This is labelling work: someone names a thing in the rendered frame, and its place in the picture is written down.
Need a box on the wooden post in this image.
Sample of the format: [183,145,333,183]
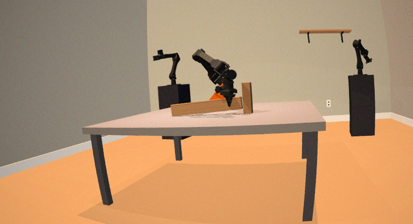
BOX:
[242,82,253,114]

